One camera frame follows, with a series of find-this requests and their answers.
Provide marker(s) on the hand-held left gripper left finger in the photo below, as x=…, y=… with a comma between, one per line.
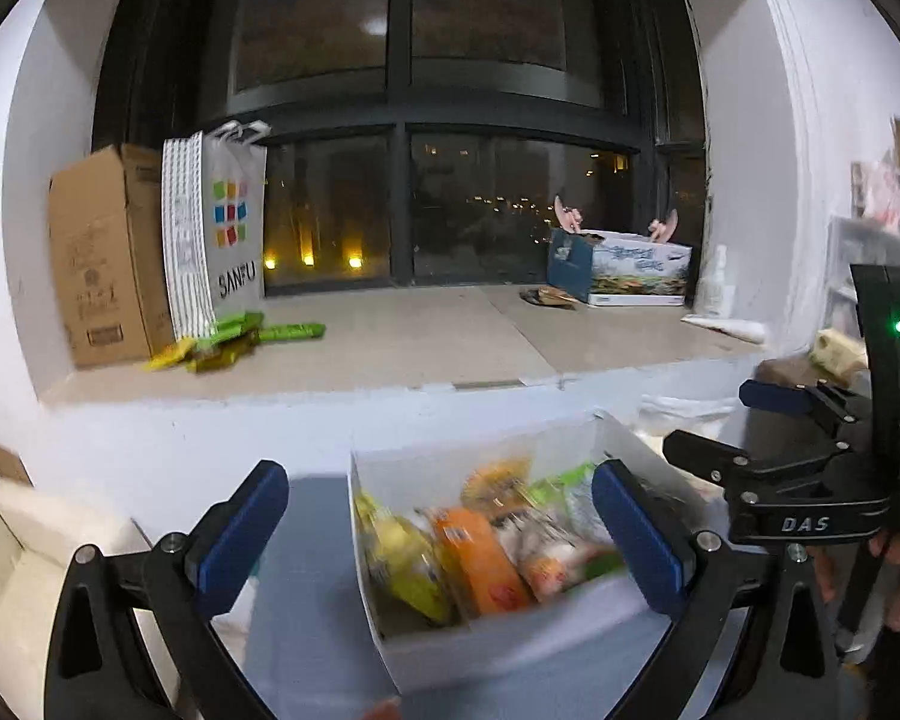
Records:
x=240, y=532

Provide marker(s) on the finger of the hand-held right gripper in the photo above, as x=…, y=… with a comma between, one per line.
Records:
x=720, y=457
x=776, y=396

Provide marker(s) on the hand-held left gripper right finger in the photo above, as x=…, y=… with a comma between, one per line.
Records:
x=634, y=540

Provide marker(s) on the white red snack packet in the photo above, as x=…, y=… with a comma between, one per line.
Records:
x=559, y=562

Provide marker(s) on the green white snack packet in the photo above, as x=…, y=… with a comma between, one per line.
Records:
x=566, y=491

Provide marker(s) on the round orange snack packet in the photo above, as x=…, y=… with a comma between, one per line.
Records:
x=495, y=484

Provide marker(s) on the orange box snack packet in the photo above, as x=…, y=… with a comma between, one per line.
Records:
x=480, y=566

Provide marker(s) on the white storage box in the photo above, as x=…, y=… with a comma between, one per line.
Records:
x=510, y=637

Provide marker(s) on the green cookie snack packet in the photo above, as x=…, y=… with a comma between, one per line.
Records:
x=401, y=562

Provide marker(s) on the small brown box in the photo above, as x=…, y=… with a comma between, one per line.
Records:
x=787, y=371

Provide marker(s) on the white plastic snack bag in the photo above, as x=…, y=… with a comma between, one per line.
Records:
x=682, y=420

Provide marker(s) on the cream snack packet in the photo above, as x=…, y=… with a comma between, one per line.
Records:
x=836, y=351

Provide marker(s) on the white rolled paper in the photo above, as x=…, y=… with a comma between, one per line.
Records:
x=727, y=328

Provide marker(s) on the white shelf unit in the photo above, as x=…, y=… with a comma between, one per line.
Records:
x=851, y=270

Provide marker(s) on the olive green snack packet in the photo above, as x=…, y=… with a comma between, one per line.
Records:
x=221, y=356

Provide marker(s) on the blue white printed carton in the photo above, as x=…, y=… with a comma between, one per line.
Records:
x=637, y=270

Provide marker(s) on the small yellow snack packet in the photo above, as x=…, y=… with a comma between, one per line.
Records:
x=169, y=355

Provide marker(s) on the long green snack bar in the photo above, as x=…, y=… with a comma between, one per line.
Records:
x=292, y=331

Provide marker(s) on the pink packets on shelf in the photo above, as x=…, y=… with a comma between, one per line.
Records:
x=881, y=187

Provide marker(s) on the brown snack wrapper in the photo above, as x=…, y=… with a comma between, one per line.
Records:
x=547, y=298

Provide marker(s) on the brown cardboard piece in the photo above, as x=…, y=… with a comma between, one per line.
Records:
x=6, y=463

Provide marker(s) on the white shopping bag colourful squares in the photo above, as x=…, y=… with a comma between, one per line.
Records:
x=232, y=270

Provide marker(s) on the brown cardboard box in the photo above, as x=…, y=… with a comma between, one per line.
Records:
x=105, y=262

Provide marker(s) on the black window frame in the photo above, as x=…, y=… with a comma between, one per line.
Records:
x=397, y=112

